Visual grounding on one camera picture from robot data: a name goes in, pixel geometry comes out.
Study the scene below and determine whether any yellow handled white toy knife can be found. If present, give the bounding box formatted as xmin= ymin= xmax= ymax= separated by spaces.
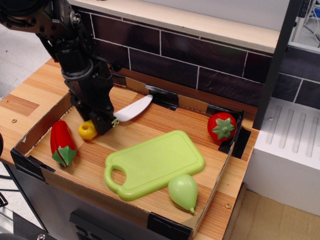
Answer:
xmin=78 ymin=94 xmax=153 ymax=140

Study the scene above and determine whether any light wooden shelf board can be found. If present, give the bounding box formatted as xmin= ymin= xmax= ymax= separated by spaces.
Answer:
xmin=70 ymin=0 xmax=280 ymax=54

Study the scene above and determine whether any white toy sink drainer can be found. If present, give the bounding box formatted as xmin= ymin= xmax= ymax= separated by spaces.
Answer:
xmin=244 ymin=98 xmax=320 ymax=215

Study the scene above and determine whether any green toy pear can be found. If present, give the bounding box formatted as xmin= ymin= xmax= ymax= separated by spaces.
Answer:
xmin=168 ymin=174 xmax=198 ymax=213

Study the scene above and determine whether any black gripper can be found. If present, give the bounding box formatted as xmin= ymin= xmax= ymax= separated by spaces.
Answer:
xmin=62 ymin=56 xmax=120 ymax=136

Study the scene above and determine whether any red toy chili pepper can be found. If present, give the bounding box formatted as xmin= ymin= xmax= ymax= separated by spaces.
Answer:
xmin=50 ymin=120 xmax=77 ymax=167

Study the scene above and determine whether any green plastic cutting board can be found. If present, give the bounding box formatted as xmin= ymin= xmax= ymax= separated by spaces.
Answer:
xmin=104 ymin=130 xmax=205 ymax=201

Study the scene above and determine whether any red toy strawberry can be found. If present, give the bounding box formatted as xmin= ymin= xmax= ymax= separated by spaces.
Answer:
xmin=207 ymin=112 xmax=237 ymax=142

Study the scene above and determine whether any black shelf post right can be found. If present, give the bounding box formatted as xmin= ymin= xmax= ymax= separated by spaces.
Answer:
xmin=252 ymin=0 xmax=302 ymax=130

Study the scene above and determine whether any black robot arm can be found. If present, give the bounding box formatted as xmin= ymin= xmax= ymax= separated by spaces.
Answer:
xmin=0 ymin=0 xmax=116 ymax=135

